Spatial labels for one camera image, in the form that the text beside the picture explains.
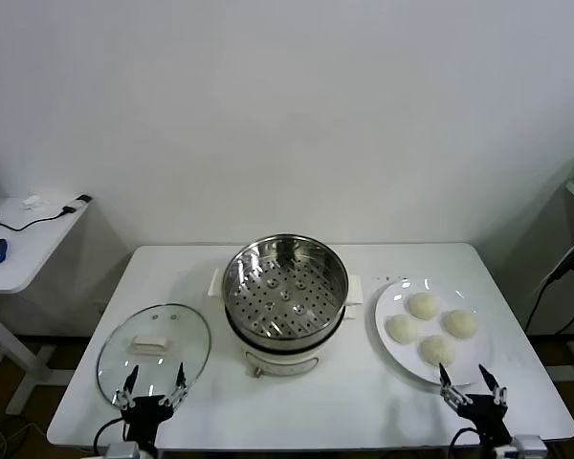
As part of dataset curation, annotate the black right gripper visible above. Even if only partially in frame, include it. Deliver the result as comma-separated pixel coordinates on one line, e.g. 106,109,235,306
438,361,513,448

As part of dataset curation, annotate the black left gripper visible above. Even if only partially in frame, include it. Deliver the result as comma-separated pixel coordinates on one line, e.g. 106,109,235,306
114,361,188,444

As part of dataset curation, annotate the white steamed baozi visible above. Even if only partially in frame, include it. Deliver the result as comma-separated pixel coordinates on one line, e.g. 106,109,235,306
386,314,421,345
419,335,456,368
408,292,441,321
441,309,479,340

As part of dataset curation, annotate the glass pot lid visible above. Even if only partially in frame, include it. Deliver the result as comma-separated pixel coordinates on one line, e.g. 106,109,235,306
96,302,212,411

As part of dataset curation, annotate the stainless steel steamer basket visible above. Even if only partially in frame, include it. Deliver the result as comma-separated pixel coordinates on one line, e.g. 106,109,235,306
220,233,350,339

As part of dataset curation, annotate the white round plate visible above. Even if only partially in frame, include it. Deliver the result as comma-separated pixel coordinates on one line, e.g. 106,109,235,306
374,278,497,387

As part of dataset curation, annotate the cream electric cooking pot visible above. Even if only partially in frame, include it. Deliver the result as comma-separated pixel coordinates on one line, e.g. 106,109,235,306
206,267,365,380

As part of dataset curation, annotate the white side table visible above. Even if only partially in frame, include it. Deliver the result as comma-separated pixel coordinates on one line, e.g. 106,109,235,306
0,194,93,416

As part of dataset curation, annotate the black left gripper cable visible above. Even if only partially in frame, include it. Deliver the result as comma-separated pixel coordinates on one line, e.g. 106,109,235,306
93,416,128,455

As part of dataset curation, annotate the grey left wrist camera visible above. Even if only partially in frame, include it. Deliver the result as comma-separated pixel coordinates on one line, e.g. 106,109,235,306
105,442,140,459

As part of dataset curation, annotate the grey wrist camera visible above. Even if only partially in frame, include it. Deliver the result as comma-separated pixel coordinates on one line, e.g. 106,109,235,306
504,433,546,459
105,442,140,459

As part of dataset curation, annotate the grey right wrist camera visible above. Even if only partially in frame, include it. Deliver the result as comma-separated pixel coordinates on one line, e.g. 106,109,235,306
504,433,546,459

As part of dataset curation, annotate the black cable with plug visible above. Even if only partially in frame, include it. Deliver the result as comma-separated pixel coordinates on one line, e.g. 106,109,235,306
0,205,76,233

